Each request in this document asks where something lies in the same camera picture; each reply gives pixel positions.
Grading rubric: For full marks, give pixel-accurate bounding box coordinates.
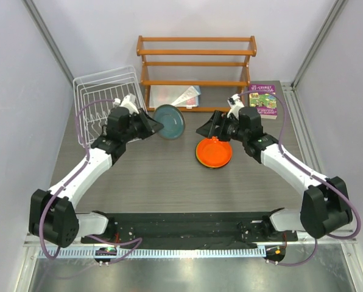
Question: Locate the dark teal plate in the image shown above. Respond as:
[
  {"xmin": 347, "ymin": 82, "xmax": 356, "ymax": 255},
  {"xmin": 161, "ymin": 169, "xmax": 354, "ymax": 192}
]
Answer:
[{"xmin": 153, "ymin": 104, "xmax": 186, "ymax": 140}]

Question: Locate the red patterned plate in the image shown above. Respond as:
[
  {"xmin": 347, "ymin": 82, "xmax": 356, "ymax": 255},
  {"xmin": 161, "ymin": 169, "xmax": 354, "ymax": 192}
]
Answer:
[{"xmin": 195, "ymin": 150, "xmax": 232, "ymax": 169}]

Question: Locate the purple cable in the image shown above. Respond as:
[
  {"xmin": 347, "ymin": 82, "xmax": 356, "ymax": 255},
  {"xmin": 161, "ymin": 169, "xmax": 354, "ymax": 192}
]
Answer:
[
  {"xmin": 38, "ymin": 97, "xmax": 143, "ymax": 264},
  {"xmin": 230, "ymin": 90, "xmax": 362, "ymax": 267}
]

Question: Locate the clear plastic document bag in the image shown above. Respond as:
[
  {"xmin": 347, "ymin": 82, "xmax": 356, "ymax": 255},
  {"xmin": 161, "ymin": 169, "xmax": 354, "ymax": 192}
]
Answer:
[{"xmin": 149, "ymin": 85, "xmax": 201, "ymax": 109}]

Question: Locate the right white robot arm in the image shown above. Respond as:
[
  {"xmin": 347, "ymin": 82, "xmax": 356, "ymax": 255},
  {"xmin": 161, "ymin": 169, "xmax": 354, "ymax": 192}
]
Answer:
[{"xmin": 196, "ymin": 107, "xmax": 361, "ymax": 240}]

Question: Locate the purple treehouse book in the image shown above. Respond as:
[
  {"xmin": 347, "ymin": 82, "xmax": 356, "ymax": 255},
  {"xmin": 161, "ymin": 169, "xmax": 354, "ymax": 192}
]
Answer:
[{"xmin": 249, "ymin": 84, "xmax": 277, "ymax": 119}]

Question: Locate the orange wooden shelf rack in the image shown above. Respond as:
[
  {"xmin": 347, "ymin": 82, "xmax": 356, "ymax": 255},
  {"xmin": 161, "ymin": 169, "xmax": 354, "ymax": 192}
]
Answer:
[{"xmin": 136, "ymin": 35, "xmax": 257, "ymax": 111}]

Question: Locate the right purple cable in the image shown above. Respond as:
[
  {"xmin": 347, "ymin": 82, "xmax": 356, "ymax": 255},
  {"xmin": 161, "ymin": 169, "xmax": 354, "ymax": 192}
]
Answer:
[{"xmin": 230, "ymin": 90, "xmax": 362, "ymax": 267}]

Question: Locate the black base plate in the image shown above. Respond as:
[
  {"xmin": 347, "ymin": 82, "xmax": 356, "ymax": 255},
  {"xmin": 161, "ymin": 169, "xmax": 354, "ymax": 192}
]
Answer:
[{"xmin": 80, "ymin": 208, "xmax": 298, "ymax": 251}]

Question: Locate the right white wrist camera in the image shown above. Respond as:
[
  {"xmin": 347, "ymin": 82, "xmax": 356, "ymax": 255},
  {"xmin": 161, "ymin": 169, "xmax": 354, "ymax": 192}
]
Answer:
[{"xmin": 227, "ymin": 94, "xmax": 245, "ymax": 119}]

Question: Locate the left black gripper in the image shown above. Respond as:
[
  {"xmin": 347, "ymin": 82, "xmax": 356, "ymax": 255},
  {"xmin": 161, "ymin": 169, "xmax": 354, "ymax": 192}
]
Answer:
[{"xmin": 121, "ymin": 108, "xmax": 163, "ymax": 142}]

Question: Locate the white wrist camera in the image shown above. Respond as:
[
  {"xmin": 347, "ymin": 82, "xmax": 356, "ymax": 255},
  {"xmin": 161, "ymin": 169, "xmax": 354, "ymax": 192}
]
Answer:
[
  {"xmin": 113, "ymin": 94, "xmax": 139, "ymax": 114},
  {"xmin": 227, "ymin": 94, "xmax": 245, "ymax": 119}
]

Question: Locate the lime green plate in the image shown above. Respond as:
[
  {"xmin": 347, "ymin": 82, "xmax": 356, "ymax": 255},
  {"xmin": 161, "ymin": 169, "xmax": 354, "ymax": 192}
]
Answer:
[{"xmin": 195, "ymin": 150, "xmax": 218, "ymax": 169}]

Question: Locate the white wire dish rack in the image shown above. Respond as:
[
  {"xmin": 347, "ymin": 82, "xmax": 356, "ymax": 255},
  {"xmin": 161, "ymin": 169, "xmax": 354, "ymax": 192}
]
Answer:
[{"xmin": 72, "ymin": 66, "xmax": 146, "ymax": 147}]

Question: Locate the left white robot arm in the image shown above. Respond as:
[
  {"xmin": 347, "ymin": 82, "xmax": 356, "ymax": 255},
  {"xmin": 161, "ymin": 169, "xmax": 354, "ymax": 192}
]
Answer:
[{"xmin": 29, "ymin": 106, "xmax": 163, "ymax": 248}]

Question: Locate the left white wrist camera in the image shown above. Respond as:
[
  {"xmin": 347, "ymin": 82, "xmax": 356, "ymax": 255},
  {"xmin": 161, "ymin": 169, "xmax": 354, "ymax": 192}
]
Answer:
[{"xmin": 113, "ymin": 94, "xmax": 139, "ymax": 114}]

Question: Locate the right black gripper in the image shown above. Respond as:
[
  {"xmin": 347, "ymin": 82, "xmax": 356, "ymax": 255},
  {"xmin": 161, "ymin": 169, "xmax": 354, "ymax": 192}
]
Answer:
[{"xmin": 196, "ymin": 110, "xmax": 248, "ymax": 143}]

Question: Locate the slotted cable duct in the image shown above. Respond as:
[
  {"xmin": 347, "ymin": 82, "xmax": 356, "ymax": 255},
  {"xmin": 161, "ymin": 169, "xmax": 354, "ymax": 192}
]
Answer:
[{"xmin": 37, "ymin": 246, "xmax": 267, "ymax": 259}]

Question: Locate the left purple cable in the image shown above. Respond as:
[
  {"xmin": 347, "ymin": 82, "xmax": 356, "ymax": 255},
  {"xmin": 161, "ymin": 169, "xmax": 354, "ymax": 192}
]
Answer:
[{"xmin": 38, "ymin": 97, "xmax": 143, "ymax": 264}]

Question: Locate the orange plate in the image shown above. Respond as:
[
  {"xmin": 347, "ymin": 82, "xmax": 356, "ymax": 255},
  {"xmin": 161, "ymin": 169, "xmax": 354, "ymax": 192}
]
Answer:
[{"xmin": 195, "ymin": 137, "xmax": 233, "ymax": 169}]

